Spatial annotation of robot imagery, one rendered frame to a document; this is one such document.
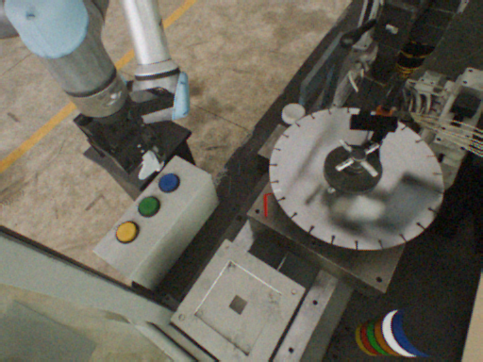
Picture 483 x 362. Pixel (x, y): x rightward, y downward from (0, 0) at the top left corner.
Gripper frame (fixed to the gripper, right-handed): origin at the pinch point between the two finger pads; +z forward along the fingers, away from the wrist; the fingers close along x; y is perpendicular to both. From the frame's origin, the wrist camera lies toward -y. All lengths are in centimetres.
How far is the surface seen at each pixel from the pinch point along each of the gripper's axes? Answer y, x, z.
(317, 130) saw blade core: -26.5, 23.1, 3.0
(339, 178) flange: -17.2, 32.4, 2.0
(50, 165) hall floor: 6, -129, 98
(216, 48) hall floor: -133, -102, 98
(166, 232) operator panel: 9.3, 7.2, 8.8
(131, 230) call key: 13.3, 1.3, 7.3
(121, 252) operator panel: 17.8, 2.2, 8.3
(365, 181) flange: -19.1, 36.9, 2.0
